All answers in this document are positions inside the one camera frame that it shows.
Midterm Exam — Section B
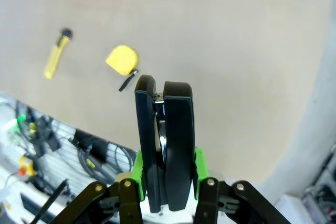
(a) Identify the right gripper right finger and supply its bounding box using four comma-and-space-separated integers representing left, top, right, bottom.
193, 148, 292, 224

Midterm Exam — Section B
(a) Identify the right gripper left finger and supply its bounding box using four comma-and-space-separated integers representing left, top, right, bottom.
52, 151, 145, 224

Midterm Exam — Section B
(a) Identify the black stapler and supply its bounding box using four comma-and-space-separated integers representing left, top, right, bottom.
134, 74, 195, 213

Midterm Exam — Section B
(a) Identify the yellow tape measure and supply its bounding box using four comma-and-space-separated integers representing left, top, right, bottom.
105, 45, 139, 93

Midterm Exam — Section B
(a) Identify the black power adapter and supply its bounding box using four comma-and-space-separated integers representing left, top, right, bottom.
72, 129, 107, 162

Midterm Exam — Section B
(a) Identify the yellow emergency stop box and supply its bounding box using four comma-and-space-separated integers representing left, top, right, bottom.
17, 155, 37, 178

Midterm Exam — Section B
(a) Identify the yellow utility knife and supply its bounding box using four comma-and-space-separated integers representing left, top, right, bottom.
44, 28, 74, 80

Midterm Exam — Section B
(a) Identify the grey cable bundle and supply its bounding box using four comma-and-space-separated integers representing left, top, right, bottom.
77, 140, 138, 184

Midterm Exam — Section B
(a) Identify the black cable tie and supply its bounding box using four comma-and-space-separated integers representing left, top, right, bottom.
33, 178, 69, 224

